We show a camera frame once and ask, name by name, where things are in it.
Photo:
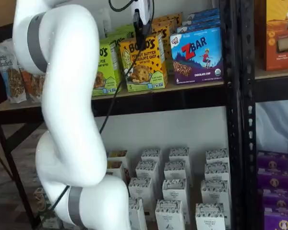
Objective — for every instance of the white floral print box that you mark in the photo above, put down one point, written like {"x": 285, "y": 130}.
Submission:
{"x": 210, "y": 218}
{"x": 151, "y": 155}
{"x": 217, "y": 155}
{"x": 140, "y": 189}
{"x": 146, "y": 171}
{"x": 217, "y": 171}
{"x": 214, "y": 192}
{"x": 174, "y": 191}
{"x": 175, "y": 170}
{"x": 180, "y": 153}
{"x": 169, "y": 215}
{"x": 136, "y": 214}

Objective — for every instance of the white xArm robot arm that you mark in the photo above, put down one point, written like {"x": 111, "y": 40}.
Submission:
{"x": 67, "y": 72}

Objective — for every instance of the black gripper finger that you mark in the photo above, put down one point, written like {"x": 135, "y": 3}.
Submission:
{"x": 146, "y": 28}
{"x": 137, "y": 36}

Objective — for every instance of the white blue granola bag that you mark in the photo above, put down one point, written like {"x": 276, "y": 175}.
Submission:
{"x": 10, "y": 74}

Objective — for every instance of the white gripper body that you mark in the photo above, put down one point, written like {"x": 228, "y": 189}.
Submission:
{"x": 144, "y": 9}

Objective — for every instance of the green oat bites box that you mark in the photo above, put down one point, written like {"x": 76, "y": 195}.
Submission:
{"x": 124, "y": 28}
{"x": 106, "y": 72}
{"x": 121, "y": 39}

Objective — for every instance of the white orange granola bag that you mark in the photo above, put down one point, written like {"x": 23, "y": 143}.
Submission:
{"x": 32, "y": 83}

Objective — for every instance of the orange peanut butter oat bites box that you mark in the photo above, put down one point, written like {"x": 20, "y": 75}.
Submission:
{"x": 169, "y": 18}
{"x": 146, "y": 64}
{"x": 162, "y": 38}

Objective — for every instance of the white carton boxes group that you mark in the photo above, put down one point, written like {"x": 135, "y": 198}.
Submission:
{"x": 195, "y": 189}

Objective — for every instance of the purple snack box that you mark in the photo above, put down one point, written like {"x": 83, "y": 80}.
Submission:
{"x": 274, "y": 178}
{"x": 273, "y": 159}
{"x": 280, "y": 198}
{"x": 282, "y": 220}

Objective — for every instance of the large orange snack box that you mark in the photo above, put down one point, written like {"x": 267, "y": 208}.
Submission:
{"x": 278, "y": 31}

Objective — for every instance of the black metal shelf rack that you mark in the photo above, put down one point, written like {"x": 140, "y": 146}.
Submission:
{"x": 248, "y": 119}
{"x": 231, "y": 95}

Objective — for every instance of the yellow nut snack box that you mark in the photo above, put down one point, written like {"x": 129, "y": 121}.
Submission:
{"x": 115, "y": 170}
{"x": 117, "y": 154}

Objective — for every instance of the brown shelf board under large box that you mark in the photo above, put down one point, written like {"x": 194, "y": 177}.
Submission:
{"x": 276, "y": 72}

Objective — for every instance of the blue Zbar chocolate chip box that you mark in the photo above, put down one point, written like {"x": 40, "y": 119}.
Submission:
{"x": 196, "y": 57}
{"x": 201, "y": 19}
{"x": 199, "y": 26}
{"x": 204, "y": 12}

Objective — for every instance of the brown shelf board under snack boxes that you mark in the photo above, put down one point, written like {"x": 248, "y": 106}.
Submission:
{"x": 182, "y": 86}

